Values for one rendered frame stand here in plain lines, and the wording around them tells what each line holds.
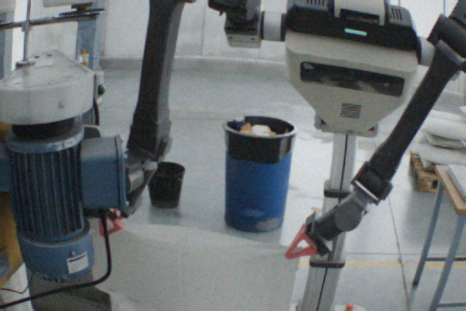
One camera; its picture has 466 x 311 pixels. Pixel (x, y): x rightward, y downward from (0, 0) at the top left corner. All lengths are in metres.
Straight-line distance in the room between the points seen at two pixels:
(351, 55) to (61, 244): 0.87
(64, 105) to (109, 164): 0.12
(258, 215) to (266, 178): 0.25
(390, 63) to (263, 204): 2.18
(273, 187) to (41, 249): 2.67
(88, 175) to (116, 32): 9.05
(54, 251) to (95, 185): 0.13
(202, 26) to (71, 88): 8.57
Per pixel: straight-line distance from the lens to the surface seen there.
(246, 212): 3.38
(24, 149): 0.72
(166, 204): 3.70
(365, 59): 1.31
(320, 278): 1.75
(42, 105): 0.68
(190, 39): 9.29
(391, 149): 0.96
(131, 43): 9.65
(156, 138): 1.02
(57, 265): 0.79
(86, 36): 9.79
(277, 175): 3.30
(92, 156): 0.74
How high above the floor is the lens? 1.54
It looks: 18 degrees down
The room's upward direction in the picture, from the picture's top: 3 degrees clockwise
